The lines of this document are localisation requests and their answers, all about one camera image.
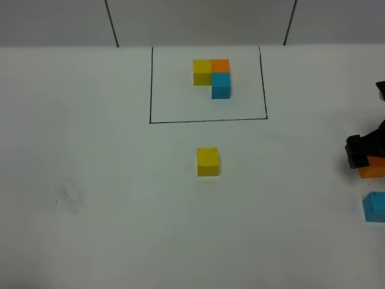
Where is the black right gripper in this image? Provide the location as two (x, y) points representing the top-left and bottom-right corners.
(345, 81), (384, 169)

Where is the template blue cube block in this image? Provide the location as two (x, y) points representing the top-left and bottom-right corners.
(211, 72), (231, 99)

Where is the template orange cube block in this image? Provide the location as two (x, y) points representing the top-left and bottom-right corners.
(211, 59), (230, 73)

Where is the template yellow cube block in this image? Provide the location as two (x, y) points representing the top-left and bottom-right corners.
(193, 60), (212, 86)

